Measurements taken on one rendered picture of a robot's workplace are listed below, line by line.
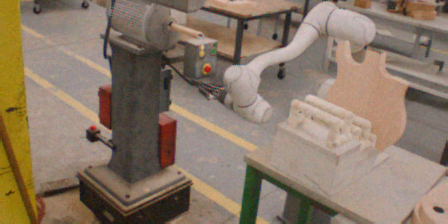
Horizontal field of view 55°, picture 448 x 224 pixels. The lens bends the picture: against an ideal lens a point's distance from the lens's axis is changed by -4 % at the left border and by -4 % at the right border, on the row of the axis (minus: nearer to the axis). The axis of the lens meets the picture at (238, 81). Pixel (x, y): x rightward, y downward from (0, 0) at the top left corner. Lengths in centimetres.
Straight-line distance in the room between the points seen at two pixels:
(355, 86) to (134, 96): 117
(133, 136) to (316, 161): 125
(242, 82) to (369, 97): 50
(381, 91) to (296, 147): 42
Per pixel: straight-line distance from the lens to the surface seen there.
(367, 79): 179
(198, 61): 240
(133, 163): 260
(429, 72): 553
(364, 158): 169
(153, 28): 215
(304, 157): 157
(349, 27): 199
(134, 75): 236
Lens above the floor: 180
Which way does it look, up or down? 21 degrees down
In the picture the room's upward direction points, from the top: 6 degrees clockwise
